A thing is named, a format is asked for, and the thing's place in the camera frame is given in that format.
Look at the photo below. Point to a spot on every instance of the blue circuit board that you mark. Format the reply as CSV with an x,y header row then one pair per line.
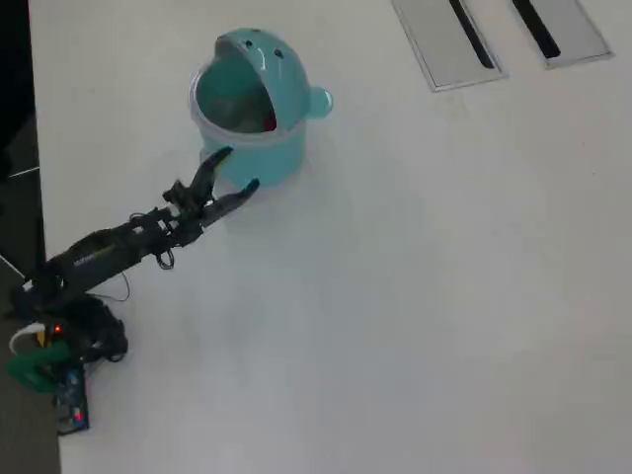
x,y
71,410

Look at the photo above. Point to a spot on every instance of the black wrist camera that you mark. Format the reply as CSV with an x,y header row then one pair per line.
x,y
175,192

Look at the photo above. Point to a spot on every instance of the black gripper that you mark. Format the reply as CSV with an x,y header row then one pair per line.
x,y
187,222

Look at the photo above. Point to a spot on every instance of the green table clamp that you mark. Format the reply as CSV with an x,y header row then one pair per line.
x,y
29,368

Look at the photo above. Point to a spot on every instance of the red cube block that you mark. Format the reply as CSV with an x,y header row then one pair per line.
x,y
269,121

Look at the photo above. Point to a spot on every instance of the teal whale-shaped bin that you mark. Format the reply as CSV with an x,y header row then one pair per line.
x,y
266,148

